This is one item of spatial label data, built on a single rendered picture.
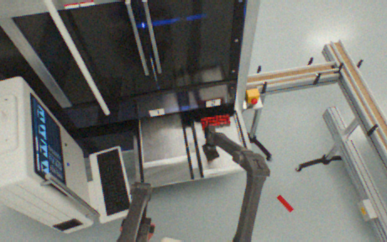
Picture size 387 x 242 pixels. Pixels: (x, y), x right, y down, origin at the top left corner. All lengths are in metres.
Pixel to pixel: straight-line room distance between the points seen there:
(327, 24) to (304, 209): 2.24
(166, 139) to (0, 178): 0.96
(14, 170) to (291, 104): 2.53
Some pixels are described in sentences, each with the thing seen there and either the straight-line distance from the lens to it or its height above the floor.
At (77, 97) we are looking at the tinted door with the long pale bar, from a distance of 1.71.
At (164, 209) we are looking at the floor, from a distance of 2.65.
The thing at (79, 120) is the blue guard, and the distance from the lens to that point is 1.87.
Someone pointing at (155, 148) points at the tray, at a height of 0.88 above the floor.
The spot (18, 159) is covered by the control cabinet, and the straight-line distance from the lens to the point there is 1.28.
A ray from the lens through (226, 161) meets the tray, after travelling 1.81.
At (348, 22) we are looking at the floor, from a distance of 4.17.
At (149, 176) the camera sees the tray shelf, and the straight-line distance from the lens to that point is 1.81.
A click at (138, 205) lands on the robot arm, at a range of 1.15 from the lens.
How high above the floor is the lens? 2.54
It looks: 59 degrees down
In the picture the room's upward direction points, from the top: 5 degrees counter-clockwise
